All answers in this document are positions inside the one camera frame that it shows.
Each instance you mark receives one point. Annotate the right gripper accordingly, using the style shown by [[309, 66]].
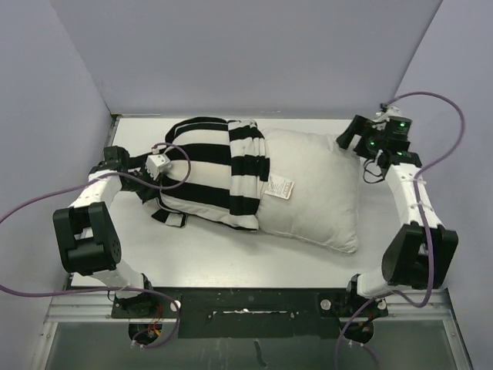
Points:
[[364, 128]]

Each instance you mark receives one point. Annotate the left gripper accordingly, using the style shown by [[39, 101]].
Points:
[[149, 193]]

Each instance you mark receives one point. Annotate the black white striped pillowcase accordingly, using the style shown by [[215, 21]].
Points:
[[218, 171]]

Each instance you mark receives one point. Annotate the white pillow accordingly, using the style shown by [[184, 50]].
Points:
[[312, 192]]

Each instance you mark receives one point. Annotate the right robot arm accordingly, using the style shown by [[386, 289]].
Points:
[[422, 250]]

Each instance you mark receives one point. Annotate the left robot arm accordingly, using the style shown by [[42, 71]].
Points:
[[87, 239]]

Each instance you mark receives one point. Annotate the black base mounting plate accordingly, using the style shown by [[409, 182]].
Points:
[[254, 312]]

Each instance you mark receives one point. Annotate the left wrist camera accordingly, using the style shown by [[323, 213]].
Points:
[[156, 165]]

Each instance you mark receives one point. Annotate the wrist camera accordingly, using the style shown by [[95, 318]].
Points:
[[387, 111], [156, 165]]

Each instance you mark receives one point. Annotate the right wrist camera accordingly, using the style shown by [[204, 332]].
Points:
[[387, 111]]

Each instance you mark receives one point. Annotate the aluminium frame rail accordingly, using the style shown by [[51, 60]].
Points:
[[81, 307]]

